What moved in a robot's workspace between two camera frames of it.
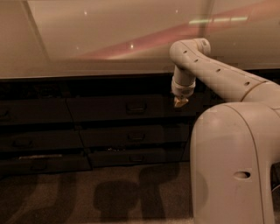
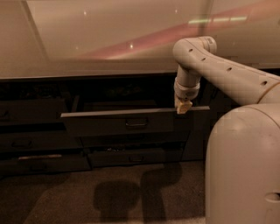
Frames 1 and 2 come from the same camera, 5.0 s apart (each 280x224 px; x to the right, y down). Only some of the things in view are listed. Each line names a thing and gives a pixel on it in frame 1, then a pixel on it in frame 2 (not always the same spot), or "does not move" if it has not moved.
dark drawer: [58, 163] does not move
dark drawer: [35, 111] does not move
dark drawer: [122, 157] does not move
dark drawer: [127, 107] -> [144, 122]
